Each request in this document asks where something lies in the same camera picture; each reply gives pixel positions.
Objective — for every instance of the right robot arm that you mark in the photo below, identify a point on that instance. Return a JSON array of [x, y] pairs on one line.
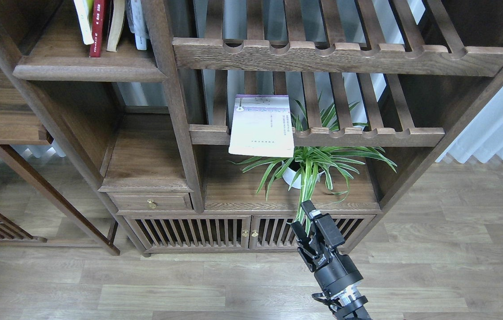
[[341, 308]]

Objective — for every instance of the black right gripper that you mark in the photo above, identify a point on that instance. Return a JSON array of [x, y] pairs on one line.
[[335, 273]]

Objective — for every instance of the pale lavender cover book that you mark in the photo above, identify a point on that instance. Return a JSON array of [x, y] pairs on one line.
[[262, 126]]

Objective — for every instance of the red cover book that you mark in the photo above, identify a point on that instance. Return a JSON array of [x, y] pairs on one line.
[[98, 19]]

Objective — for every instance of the brass drawer knob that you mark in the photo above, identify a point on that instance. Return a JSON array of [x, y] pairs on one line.
[[151, 204]]

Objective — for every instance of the green spider plant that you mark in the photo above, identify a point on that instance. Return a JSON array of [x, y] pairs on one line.
[[341, 158]]

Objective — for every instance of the yellow green cover book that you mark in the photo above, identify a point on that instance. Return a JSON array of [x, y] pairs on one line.
[[84, 11]]

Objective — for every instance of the dark wooden bookshelf unit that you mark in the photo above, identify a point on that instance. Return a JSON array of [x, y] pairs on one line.
[[155, 124]]

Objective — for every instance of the upright white book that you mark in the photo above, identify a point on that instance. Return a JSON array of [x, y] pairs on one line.
[[137, 23]]

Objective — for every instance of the upright cream paged book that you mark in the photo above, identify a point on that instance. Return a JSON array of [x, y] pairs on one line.
[[117, 19]]

